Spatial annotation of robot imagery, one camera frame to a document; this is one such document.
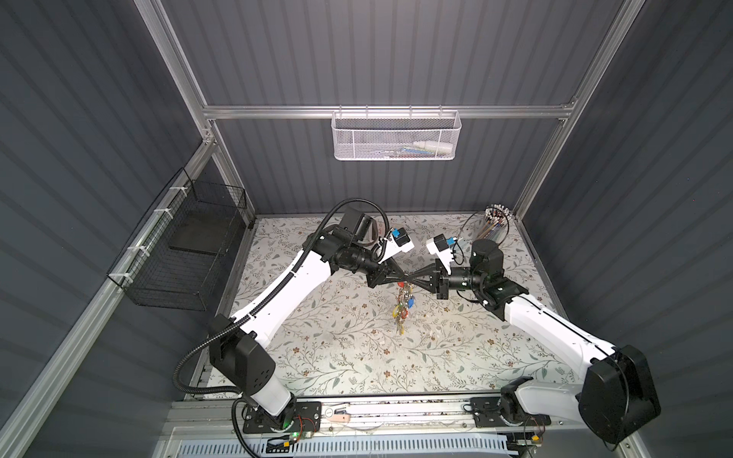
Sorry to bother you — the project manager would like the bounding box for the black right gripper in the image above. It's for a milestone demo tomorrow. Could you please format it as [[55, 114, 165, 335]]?
[[407, 262, 484, 302]]

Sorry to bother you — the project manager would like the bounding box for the metal keyring with coloured keys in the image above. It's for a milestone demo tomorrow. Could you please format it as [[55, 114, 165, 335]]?
[[391, 282, 415, 335]]

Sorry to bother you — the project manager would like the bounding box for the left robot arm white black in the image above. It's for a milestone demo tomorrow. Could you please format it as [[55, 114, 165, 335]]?
[[208, 202, 414, 431]]

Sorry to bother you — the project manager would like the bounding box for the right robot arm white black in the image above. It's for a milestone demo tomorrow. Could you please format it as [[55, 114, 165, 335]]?
[[408, 235, 662, 446]]

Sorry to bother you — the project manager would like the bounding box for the floral table mat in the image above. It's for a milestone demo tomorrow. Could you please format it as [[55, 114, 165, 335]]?
[[231, 214, 580, 396]]

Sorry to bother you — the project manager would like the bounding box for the cup of pencils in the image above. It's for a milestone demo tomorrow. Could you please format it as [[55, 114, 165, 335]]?
[[473, 204, 513, 245]]

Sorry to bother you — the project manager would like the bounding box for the white bottle in basket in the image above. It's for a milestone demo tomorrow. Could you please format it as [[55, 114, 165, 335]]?
[[412, 140, 454, 156]]

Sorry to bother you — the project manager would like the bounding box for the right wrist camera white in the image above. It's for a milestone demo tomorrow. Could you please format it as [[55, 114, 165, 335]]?
[[426, 234, 457, 274]]

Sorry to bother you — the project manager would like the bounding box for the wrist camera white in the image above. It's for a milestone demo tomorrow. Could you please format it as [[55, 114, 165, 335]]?
[[379, 228, 414, 264], [426, 234, 457, 274]]

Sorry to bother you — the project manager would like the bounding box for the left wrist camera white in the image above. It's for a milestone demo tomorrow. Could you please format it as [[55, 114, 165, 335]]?
[[379, 228, 414, 264]]

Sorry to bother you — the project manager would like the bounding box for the white wire mesh basket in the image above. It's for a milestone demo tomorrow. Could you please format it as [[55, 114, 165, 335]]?
[[330, 110, 462, 161]]

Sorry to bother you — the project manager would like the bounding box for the black corrugated cable conduit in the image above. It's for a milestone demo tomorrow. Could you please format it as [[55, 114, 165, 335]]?
[[173, 197, 391, 458]]

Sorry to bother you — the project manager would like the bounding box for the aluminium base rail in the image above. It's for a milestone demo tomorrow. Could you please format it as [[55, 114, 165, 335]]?
[[165, 394, 631, 442]]

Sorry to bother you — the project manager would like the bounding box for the black wire basket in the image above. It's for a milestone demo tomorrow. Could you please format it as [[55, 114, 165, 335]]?
[[108, 171, 248, 312]]

